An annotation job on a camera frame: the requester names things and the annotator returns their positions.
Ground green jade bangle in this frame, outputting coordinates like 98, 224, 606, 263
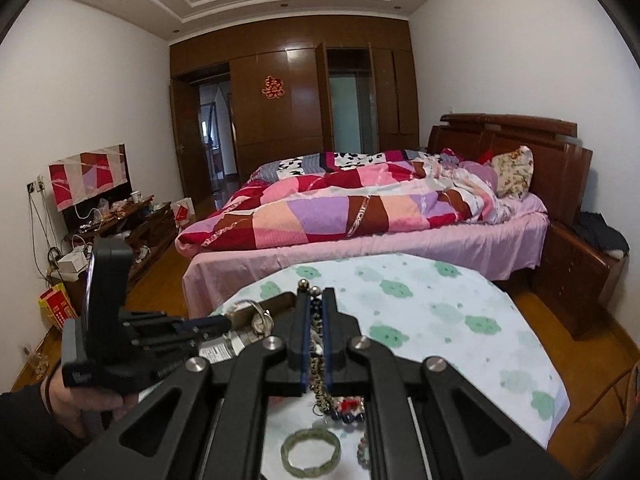
280, 427, 342, 479

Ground grey bead bracelet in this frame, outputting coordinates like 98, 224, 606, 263
298, 278, 334, 411

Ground left hand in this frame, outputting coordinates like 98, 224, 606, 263
40, 370, 139, 439

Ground red yellow cardboard box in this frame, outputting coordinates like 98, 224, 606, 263
38, 283, 78, 332

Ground pink tin box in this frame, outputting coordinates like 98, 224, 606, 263
198, 292, 296, 364

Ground wooden tv cabinet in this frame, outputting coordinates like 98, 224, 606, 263
47, 193, 177, 311

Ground green cloud tablecloth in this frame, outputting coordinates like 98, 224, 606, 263
213, 254, 570, 479

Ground red gift bag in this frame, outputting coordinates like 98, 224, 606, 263
170, 197, 195, 230

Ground television with cloth cover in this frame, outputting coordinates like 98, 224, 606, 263
49, 144, 132, 232

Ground wooden nightstand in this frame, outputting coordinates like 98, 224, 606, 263
533, 222, 627, 340

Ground pink bed sheet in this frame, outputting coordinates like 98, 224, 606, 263
182, 194, 549, 318

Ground black clothes on nightstand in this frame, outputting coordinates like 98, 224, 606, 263
572, 211, 630, 260

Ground patchwork pink quilt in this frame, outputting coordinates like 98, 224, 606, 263
175, 151, 512, 258

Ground floral pillow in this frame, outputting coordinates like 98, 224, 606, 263
490, 145, 534, 200

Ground wooden bed headboard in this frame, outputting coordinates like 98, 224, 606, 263
426, 113, 592, 226

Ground brown wooden wardrobe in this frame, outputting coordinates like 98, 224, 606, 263
169, 15, 420, 203

